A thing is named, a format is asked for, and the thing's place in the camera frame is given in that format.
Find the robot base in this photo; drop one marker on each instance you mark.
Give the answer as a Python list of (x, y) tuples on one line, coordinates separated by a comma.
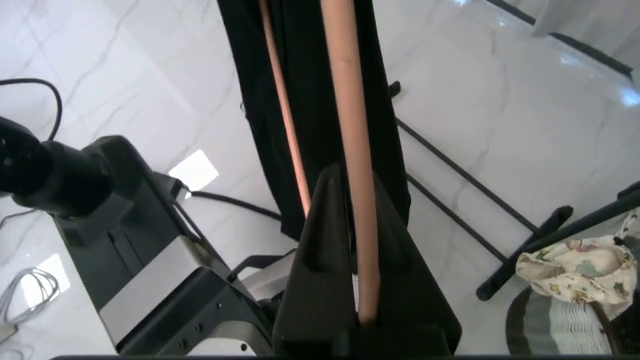
[(150, 280)]

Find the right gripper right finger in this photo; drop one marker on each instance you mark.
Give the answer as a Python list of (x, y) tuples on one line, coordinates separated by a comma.
[(410, 310)]

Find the pink clothes hanger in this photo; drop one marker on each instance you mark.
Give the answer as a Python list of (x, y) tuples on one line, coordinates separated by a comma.
[(350, 100)]

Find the black clothes rack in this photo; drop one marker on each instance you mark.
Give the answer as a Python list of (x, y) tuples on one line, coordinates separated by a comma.
[(525, 251)]

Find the white laundry basket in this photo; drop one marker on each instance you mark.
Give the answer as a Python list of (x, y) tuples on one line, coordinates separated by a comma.
[(565, 325)]

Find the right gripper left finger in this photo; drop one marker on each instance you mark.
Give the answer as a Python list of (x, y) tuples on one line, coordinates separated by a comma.
[(310, 310)]

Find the cream printed garment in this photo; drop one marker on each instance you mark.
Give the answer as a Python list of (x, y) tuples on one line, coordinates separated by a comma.
[(575, 270)]

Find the black garment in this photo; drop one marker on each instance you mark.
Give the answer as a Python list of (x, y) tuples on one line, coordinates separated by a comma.
[(307, 75)]

